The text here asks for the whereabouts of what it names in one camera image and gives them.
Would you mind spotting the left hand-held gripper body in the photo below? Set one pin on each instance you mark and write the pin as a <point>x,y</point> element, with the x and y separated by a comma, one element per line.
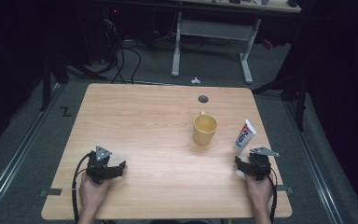
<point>99,165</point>

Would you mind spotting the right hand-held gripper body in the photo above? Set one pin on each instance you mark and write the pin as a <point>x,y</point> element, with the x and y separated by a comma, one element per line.
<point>260,163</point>

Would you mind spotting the person's right hand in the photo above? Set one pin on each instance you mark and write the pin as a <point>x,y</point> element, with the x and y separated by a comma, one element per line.
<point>258,191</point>

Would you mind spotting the person's left hand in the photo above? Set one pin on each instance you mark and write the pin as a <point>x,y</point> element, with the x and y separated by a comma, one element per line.
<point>92,193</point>

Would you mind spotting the white toothpaste tube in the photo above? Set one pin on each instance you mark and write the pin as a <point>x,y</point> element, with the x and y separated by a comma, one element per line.
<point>244,137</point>

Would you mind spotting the grey tape strip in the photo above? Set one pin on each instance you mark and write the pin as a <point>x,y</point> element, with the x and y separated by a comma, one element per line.
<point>286,189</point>
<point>52,192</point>

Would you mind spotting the yellow cup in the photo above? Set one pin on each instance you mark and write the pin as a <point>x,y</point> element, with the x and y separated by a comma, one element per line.
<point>204,130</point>

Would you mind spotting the black metal stand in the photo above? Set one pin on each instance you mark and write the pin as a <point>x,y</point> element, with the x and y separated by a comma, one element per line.
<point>298,93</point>
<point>46,84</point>

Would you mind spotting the small white floor object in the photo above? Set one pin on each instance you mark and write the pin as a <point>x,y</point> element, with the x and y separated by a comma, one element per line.
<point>195,81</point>

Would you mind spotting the black computer tower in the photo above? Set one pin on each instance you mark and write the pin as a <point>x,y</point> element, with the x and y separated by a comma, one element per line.
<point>110,31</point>

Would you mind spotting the white-framed wooden desk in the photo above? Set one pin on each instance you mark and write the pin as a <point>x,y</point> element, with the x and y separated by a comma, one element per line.
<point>217,29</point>

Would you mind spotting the metal floor rail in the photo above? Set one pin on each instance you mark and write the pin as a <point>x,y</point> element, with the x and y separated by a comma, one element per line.
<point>15,155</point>
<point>313,161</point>

